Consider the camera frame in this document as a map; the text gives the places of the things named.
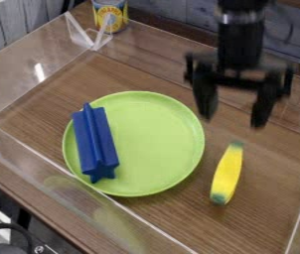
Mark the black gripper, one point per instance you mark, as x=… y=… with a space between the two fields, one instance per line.
x=236 y=67

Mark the yellow toy banana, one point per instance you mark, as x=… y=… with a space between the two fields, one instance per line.
x=227 y=174

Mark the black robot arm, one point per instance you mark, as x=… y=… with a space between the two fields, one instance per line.
x=244 y=12

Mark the green round plate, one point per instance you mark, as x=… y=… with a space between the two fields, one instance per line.
x=160 y=141

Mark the yellow printed can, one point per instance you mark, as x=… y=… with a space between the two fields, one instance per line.
x=110 y=13

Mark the blue star-shaped block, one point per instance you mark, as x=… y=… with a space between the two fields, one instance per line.
x=97 y=151

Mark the clear acrylic enclosure wall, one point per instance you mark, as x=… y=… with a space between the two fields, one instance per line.
x=48 y=78

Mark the clear acrylic corner bracket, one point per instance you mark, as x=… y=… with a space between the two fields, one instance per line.
x=90 y=38

